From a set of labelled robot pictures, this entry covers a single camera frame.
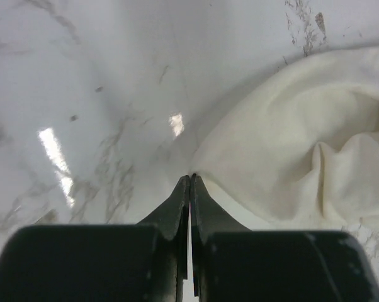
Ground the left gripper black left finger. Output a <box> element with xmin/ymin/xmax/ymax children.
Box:
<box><xmin>0</xmin><ymin>176</ymin><xmax>190</xmax><ymax>301</ymax></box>

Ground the cream white t shirt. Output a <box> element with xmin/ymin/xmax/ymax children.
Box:
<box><xmin>191</xmin><ymin>47</ymin><xmax>379</xmax><ymax>229</ymax></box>

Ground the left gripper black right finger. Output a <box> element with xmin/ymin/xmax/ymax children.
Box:
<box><xmin>189</xmin><ymin>174</ymin><xmax>379</xmax><ymax>301</ymax></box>

